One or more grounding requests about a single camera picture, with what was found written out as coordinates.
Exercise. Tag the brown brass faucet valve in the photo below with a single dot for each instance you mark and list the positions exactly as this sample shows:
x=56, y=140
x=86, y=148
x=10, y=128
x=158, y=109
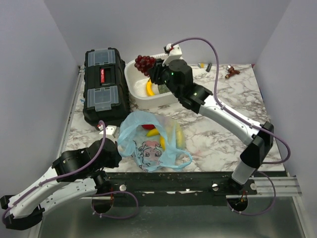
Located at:
x=231, y=72

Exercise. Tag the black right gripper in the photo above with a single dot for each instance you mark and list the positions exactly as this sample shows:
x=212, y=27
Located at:
x=156, y=71

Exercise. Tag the white plastic basin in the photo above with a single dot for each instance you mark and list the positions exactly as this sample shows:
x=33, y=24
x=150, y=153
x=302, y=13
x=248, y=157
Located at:
x=136, y=82

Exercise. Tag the black screwdriver bit holder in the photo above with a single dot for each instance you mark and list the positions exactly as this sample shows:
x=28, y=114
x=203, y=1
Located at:
x=209, y=67

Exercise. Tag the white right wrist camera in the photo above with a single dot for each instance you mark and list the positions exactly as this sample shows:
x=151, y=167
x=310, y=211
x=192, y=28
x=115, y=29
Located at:
x=173, y=52

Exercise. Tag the blue printed plastic bag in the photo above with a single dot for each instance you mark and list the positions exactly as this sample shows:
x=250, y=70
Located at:
x=146, y=151

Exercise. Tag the yellow fake banana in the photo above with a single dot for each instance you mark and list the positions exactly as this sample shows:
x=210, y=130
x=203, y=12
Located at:
x=162, y=142
x=153, y=132
x=149, y=90
x=180, y=138

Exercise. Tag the red fake apple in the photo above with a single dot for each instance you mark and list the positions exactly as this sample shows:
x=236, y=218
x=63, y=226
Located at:
x=148, y=126

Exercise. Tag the black toolbox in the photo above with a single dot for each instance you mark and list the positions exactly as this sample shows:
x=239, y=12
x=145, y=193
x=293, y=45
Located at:
x=106, y=94

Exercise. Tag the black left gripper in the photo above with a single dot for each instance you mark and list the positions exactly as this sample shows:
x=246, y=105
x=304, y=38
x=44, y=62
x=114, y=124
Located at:
x=117, y=158

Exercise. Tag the dark red fake grapes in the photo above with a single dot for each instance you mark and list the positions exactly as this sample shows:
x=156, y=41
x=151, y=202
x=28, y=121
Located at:
x=144, y=63

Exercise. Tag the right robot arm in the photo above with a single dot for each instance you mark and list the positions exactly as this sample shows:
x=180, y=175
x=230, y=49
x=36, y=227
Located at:
x=178, y=78

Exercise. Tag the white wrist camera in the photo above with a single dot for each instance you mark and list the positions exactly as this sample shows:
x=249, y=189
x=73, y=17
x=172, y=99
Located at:
x=111, y=130
x=173, y=52

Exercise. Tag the yellow hex key set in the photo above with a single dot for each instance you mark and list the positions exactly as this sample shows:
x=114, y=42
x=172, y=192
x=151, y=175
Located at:
x=202, y=65

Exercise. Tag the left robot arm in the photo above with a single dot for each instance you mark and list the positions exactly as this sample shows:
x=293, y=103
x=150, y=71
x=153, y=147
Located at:
x=75, y=174

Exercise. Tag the black mounting rail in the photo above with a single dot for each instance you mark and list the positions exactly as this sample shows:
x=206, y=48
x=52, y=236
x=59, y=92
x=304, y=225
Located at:
x=172, y=189

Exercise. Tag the green netted fake melon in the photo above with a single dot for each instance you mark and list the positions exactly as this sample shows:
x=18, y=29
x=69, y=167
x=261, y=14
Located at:
x=163, y=89

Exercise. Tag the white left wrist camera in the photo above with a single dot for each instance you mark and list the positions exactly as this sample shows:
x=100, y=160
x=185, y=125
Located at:
x=111, y=130

